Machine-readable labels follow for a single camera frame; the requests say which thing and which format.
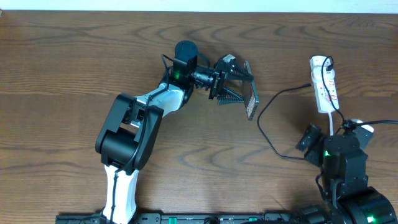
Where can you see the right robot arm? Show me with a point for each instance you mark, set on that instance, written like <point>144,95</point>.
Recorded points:
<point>343,182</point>

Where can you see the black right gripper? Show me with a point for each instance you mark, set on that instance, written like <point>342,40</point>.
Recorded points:
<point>311,152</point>

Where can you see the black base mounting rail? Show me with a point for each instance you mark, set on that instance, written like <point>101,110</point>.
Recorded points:
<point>156,218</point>

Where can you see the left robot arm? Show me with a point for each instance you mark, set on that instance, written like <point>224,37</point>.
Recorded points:
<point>128,135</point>

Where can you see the white power strip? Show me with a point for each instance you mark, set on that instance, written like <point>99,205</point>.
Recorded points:
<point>323,78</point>

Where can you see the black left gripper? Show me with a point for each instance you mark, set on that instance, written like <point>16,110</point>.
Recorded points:
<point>219,83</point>

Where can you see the black Galaxy smartphone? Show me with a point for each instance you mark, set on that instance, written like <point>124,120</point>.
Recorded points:
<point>249,91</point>

